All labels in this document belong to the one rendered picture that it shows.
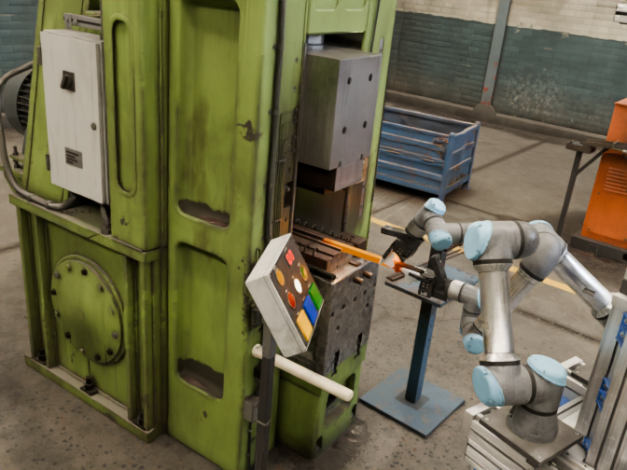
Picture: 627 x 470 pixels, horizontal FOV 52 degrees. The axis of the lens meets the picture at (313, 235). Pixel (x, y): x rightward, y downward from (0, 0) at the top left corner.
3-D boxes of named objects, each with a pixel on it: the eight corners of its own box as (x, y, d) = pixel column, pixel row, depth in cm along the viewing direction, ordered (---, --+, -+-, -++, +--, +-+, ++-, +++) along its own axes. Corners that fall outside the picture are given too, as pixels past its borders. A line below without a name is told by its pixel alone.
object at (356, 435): (394, 434, 310) (395, 432, 310) (327, 506, 265) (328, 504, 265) (327, 400, 330) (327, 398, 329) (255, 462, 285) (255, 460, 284)
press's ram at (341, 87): (381, 152, 265) (393, 53, 249) (329, 171, 235) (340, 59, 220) (299, 131, 286) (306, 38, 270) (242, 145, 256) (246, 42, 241)
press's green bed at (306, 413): (356, 421, 316) (368, 341, 298) (313, 463, 287) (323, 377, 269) (269, 377, 344) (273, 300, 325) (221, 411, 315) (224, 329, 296)
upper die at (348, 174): (361, 181, 258) (364, 158, 255) (334, 192, 243) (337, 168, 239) (279, 157, 279) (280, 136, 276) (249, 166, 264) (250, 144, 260)
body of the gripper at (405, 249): (401, 264, 245) (419, 243, 238) (385, 248, 247) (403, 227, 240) (411, 257, 251) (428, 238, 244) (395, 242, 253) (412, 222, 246)
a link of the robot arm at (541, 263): (575, 257, 205) (481, 363, 224) (567, 244, 215) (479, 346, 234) (546, 239, 204) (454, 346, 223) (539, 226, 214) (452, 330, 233)
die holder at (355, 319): (369, 341, 298) (381, 254, 280) (323, 378, 268) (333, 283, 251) (273, 300, 326) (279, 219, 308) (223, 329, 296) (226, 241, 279)
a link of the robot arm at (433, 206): (434, 209, 228) (426, 193, 234) (416, 229, 234) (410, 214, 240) (451, 214, 231) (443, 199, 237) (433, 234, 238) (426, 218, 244)
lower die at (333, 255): (352, 260, 272) (354, 241, 269) (326, 275, 257) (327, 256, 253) (273, 232, 293) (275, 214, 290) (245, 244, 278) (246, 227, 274)
